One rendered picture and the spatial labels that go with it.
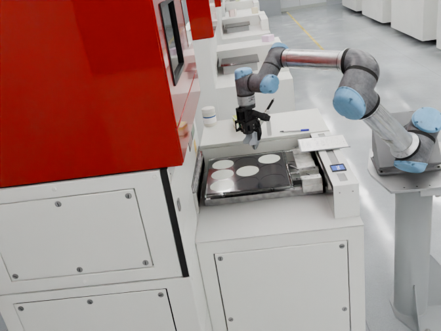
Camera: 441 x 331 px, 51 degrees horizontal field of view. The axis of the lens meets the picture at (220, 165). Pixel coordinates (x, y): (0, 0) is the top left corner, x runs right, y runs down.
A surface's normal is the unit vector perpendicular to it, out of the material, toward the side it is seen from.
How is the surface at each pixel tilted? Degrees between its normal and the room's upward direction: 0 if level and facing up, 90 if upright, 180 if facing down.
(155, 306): 90
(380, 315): 0
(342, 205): 90
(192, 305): 90
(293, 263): 90
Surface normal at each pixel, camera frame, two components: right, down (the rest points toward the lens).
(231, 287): -0.03, 0.41
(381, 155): -0.16, -0.33
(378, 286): -0.14, -0.90
